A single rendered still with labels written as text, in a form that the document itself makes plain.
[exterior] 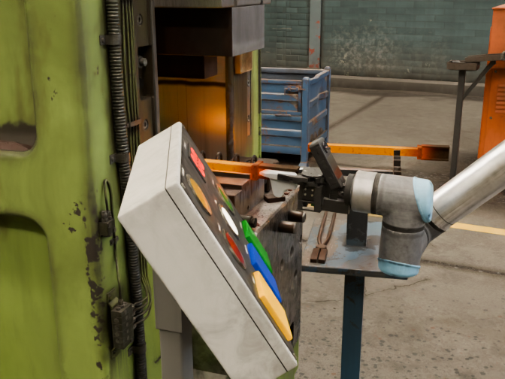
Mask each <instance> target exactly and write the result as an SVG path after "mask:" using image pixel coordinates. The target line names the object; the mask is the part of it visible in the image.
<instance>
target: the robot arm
mask: <svg viewBox="0 0 505 379"><path fill-rule="evenodd" d="M309 148H310V151H311V153H312V155H313V157H314V158H315V160H316V162H317V164H318V166H319V168H311V167H306V166H300V170H299V173H298V174H296V173H295V172H292V171H278V170H270V169H265V170H263V171H260V172H259V174H260V175H262V176H264V177H269V178H270V181H271V187H272V191H273V194H274V195H275V196H276V197H281V196H282V195H283V193H284V192H286V191H288V190H294V189H296V188H297V186H298V184H300V187H299V191H298V210H302V211H312V212H317V213H320V212H321V211H330V212H335V213H340V214H349V212H350V211H351V210H352V211H356V212H361V213H366V214H376V215H381V216H383V221H382V228H381V236H380V250H379V257H377V259H378V268H379V269H380V271H382V272H383V273H385V274H388V275H391V276H395V277H414V276H416V275H417V274H418V273H419V269H420V268H421V266H420V260H421V256H422V254H423V253H424V251H425V249H426V247H427V246H428V244H429V243H430V242H431V241H433V240H434V239H435V238H437V237H438V236H439V235H441V234H443V233H444V232H445V231H446V230H448V229H449V227H450V226H452V225H454V224H455V223H457V222H458V221H459V220H461V219H462V218H464V217H466V216H467V215H468V214H469V213H471V212H472V211H474V210H476V209H477V208H478V207H479V206H481V205H483V204H484V203H485V202H487V201H488V200H489V199H491V198H493V197H494V196H496V195H497V194H498V193H500V192H501V191H503V190H504V189H505V140H503V141H502V142H500V143H499V144H498V145H497V146H495V147H494V148H492V149H491V150H490V151H489V152H487V153H486V154H485V155H483V156H482V157H480V158H479V159H478V160H477V161H475V162H474V163H472V164H471V165H469V166H468V167H467V168H466V169H465V170H463V171H462V172H460V173H459V174H457V175H456V176H454V177H453V178H452V179H451V180H449V181H448V182H447V183H445V184H444V185H442V186H441V187H440V188H439V189H437V190H436V191H434V188H433V184H432V182H430V181H429V180H426V179H421V178H417V177H406V176H400V175H393V174H382V173H377V172H371V171H360V170H358V171H357V172H356V174H348V177H347V179H346V180H345V178H344V176H343V174H342V172H341V171H340V169H339V167H338V165H337V163H336V161H335V159H334V157H333V155H332V153H331V151H330V149H329V147H328V144H327V143H326V141H325V139H324V138H318V139H316V140H315V141H313V142H312V143H311V144H310V146H309ZM308 204H311V206H314V210H310V209H305V208H303V206H304V207H307V206H308Z"/></svg>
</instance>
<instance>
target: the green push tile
mask: <svg viewBox="0 0 505 379"><path fill-rule="evenodd" d="M241 222H242V226H243V231H244V234H245V238H246V240H247V241H248V242H249V243H252V244H253V246H254V247H255V249H256V250H257V252H258V253H259V255H260V257H261V258H262V260H263V261H264V263H265V265H266V266H267V267H268V269H269V271H270V272H271V274H272V273H273V271H272V268H271V264H270V261H269V258H268V254H267V252H266V251H265V249H264V248H263V246H262V244H261V243H260V241H259V240H258V238H257V237H256V235H255V233H254V232H253V230H252V229H251V227H250V226H249V224H248V222H247V221H246V220H243V221H241Z"/></svg>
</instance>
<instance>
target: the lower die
mask: <svg viewBox="0 0 505 379"><path fill-rule="evenodd" d="M211 171H212V172H213V173H214V175H215V176H216V179H217V180H218V181H219V183H220V184H221V186H222V188H223V189H224V190H225V192H226V194H227V196H228V197H229V198H230V200H231V202H232V204H233V205H234V206H235V208H236V209H237V212H238V213H239V214H244V215H245V214H247V213H248V212H249V211H250V210H251V209H252V208H253V207H254V206H255V205H256V204H257V203H259V202H260V201H261V200H262V199H263V198H264V194H265V179H260V178H259V179H258V180H251V174H250V173H241V172H233V171H217V170H211ZM248 205H249V210H247V207H248Z"/></svg>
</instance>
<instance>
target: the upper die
mask: <svg viewBox="0 0 505 379"><path fill-rule="evenodd" d="M155 25H156V54H164V55H187V56H230V57H233V56H237V55H241V54H243V53H248V52H251V51H254V50H259V49H262V48H264V47H265V5H248V6H240V7H232V8H155Z"/></svg>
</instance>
